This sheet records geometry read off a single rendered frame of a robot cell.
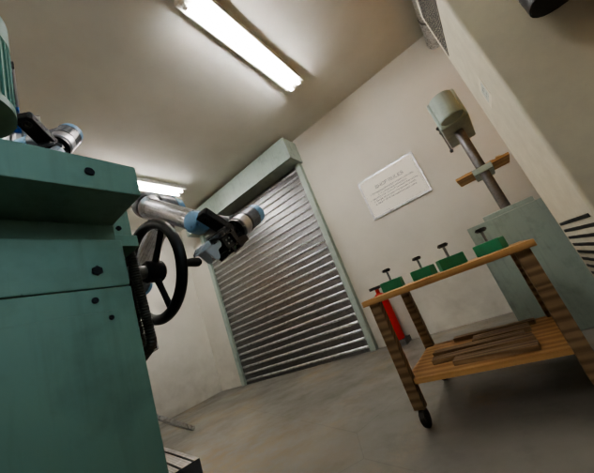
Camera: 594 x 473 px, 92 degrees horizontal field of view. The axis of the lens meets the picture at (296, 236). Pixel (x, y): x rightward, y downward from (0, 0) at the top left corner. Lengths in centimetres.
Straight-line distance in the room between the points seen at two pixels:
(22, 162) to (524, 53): 126
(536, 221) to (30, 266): 210
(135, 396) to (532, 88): 126
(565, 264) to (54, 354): 210
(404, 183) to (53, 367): 302
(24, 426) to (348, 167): 328
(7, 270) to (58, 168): 16
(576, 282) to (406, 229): 150
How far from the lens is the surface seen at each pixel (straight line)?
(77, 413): 54
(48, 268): 57
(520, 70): 123
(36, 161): 55
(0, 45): 108
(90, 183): 55
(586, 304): 214
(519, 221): 209
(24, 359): 53
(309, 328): 370
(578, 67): 123
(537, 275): 124
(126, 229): 81
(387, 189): 324
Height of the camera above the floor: 55
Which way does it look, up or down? 16 degrees up
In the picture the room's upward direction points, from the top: 21 degrees counter-clockwise
